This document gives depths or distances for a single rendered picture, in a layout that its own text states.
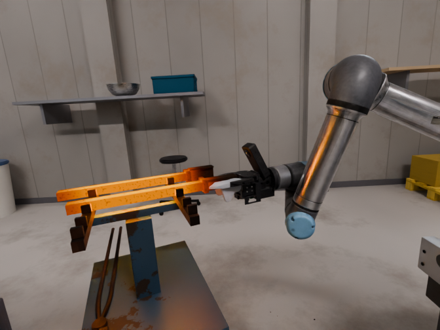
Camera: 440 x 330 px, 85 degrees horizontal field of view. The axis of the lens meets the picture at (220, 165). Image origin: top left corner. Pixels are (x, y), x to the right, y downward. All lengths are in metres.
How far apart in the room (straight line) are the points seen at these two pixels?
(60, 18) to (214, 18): 1.82
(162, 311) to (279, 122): 2.87
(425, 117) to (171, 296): 0.80
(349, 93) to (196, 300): 0.61
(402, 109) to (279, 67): 2.59
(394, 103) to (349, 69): 0.19
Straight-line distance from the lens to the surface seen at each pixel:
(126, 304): 0.73
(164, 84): 2.73
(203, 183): 0.64
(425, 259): 0.84
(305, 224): 0.68
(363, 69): 0.67
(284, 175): 0.74
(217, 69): 3.22
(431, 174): 3.68
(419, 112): 0.83
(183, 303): 0.69
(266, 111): 3.24
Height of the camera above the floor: 1.12
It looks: 13 degrees down
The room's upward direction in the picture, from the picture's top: 3 degrees counter-clockwise
